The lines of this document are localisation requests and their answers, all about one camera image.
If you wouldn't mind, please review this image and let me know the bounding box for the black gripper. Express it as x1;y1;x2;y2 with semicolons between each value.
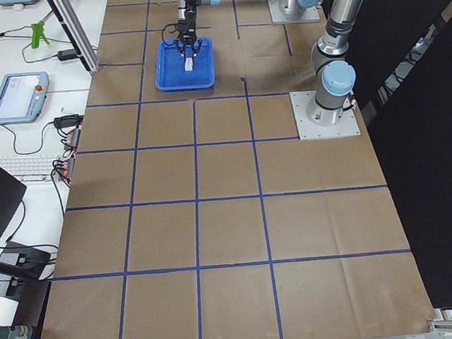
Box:
174;4;202;57

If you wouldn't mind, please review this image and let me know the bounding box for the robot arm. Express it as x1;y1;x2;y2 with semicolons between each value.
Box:
306;0;363;127
171;0;202;60

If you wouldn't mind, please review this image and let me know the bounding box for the blue plastic tray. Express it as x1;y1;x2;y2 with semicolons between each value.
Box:
155;37;215;91

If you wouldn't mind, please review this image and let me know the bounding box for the black power adapter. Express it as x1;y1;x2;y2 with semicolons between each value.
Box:
57;49;78;62

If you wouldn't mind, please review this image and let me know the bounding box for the teach pendant tablet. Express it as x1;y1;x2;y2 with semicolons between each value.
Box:
0;71;49;124

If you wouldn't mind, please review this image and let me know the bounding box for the white keyboard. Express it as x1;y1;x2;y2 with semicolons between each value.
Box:
0;154;61;183

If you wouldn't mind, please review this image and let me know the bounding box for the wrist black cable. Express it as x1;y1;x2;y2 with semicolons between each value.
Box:
159;22;181;44

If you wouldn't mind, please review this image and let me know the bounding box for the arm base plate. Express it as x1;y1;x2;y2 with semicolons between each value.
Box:
267;0;320;25
289;90;361;141

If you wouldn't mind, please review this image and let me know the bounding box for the left aluminium frame post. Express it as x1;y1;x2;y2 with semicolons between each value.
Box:
46;0;100;74

